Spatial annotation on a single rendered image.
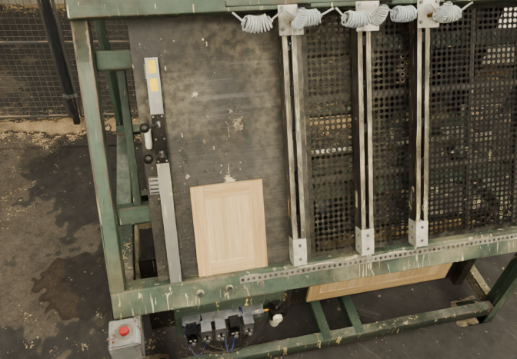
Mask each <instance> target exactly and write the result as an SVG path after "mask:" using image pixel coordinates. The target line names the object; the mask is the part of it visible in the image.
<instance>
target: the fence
mask: <svg viewBox="0 0 517 359"><path fill-rule="evenodd" d="M149 60H155V67H156V73H151V74H149V73H148V62H147V61H149ZM145 71H146V78H147V85H148V97H149V104H150V112H151V115H157V114H164V113H163V106H162V92H161V85H160V77H159V70H158V58H157V57H155V58H145ZM150 78H157V81H158V91H151V89H150V82H149V79H150ZM157 171H158V183H159V190H160V198H161V204H162V217H163V224H164V231H165V243H166V251H167V257H168V269H169V277H170V284H173V283H178V282H182V274H181V266H180V259H179V252H178V239H177V231H176V224H175V211H174V204H173V197H172V183H171V175H170V168H169V162H168V163H164V164H157Z"/></svg>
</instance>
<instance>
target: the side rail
mask: <svg viewBox="0 0 517 359"><path fill-rule="evenodd" d="M70 23H71V29H72V39H73V44H74V49H75V60H76V65H77V71H78V80H79V86H80V92H81V97H82V107H83V112H84V118H85V128H86V133H87V139H88V149H89V154H90V159H91V165H92V175H93V181H94V186H95V196H96V201H97V207H98V216H99V222H100V228H101V233H102V243H103V248H104V254H105V264H106V270H107V275H108V285H109V290H110V294H114V293H119V292H124V291H125V283H126V277H125V267H124V261H123V255H122V245H121V239H120V233H119V227H118V219H117V214H116V205H115V195H114V188H113V183H112V172H111V166H110V161H109V155H108V144H107V138H106V133H105V122H104V116H103V110H102V100H101V94H100V88H99V82H98V72H97V68H96V63H95V49H94V43H93V37H92V27H91V23H90V22H87V20H85V21H81V22H72V21H70Z"/></svg>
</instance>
